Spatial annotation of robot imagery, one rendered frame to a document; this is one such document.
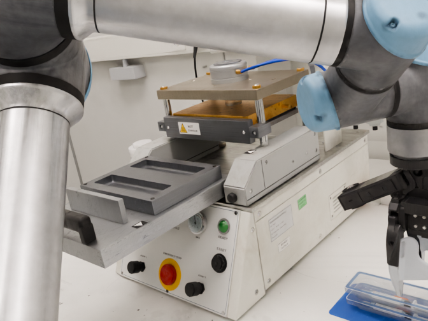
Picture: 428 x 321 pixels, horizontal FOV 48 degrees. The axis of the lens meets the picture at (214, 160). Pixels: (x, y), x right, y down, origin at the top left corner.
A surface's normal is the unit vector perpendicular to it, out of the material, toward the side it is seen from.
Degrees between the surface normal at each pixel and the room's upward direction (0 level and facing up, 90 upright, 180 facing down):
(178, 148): 90
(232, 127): 90
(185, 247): 65
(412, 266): 72
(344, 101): 123
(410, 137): 89
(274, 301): 0
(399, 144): 90
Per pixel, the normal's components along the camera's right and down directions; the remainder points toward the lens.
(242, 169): -0.54, -0.50
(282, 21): -0.02, 0.39
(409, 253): -0.66, 0.04
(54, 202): 0.89, -0.22
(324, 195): 0.74, 0.09
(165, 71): -0.61, 0.34
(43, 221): 0.72, -0.29
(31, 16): -0.11, 0.72
